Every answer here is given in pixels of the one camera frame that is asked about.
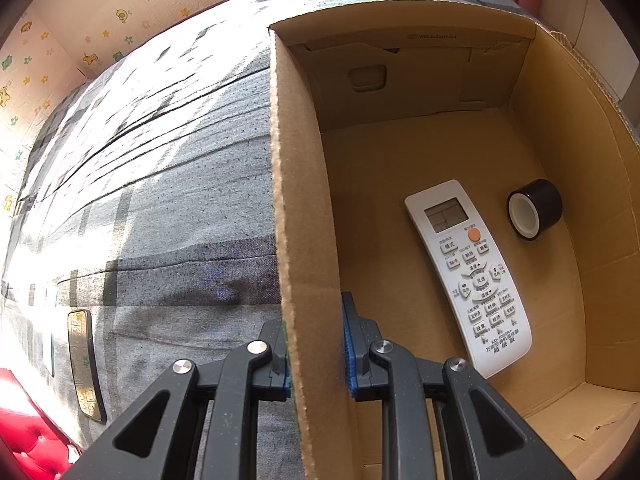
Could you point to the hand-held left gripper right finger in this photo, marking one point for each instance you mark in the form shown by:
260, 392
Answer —
350, 347

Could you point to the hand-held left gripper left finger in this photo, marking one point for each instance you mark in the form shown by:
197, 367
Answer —
272, 360

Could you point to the white remote control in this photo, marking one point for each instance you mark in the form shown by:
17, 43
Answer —
470, 280

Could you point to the brown cardboard box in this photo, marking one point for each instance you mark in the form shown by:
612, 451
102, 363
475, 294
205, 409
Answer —
400, 160

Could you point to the black tape roll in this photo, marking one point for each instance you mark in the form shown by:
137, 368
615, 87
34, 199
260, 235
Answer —
542, 205

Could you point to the black smartphone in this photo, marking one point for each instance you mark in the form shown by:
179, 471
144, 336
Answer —
85, 365

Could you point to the grey plaid blanket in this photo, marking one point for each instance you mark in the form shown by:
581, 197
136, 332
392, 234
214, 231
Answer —
175, 185

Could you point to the white card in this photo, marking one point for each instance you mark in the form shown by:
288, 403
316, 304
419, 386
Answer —
50, 332

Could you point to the red tufted headboard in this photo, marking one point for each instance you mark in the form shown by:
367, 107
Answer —
35, 440

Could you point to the cream wardrobe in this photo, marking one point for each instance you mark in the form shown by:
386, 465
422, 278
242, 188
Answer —
585, 15

